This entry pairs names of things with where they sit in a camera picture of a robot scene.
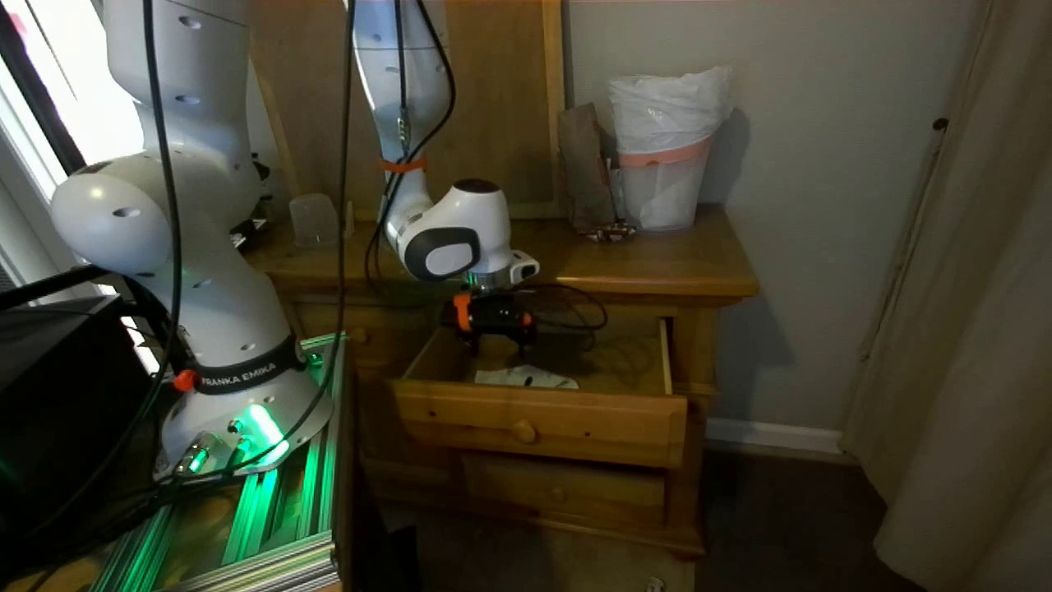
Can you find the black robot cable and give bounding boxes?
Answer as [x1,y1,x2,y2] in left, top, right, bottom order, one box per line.
[143,0,612,487]

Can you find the small clear plastic cup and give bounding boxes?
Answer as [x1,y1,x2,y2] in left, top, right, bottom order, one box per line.
[291,194,339,248]

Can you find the grey cloth in drawer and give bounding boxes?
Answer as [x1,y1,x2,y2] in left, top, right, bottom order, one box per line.
[475,365,579,393]

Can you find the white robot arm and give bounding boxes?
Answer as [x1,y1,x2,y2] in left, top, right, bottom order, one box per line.
[51,0,540,478]

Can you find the cream curtain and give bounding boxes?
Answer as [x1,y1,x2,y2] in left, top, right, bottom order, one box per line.
[843,0,1052,592]

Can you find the wooden dresser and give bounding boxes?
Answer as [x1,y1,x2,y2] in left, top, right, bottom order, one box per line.
[250,208,756,558]

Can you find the black control box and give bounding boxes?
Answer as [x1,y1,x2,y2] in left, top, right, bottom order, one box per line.
[0,268,167,578]

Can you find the black gripper body orange accents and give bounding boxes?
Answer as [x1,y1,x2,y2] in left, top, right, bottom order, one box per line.
[451,294,540,354]

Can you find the open wooden top drawer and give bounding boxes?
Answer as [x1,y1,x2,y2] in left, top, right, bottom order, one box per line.
[391,315,687,466]

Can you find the green lit aluminium robot base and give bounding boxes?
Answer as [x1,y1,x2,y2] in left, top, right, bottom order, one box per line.
[90,337,346,592]

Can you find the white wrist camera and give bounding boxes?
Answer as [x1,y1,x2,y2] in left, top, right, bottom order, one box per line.
[505,250,540,283]

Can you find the wooden mirror back panel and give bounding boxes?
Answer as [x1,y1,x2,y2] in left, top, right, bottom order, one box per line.
[248,0,567,217]

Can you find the white bin with liner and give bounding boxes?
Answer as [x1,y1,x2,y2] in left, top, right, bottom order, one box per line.
[607,65,734,230]

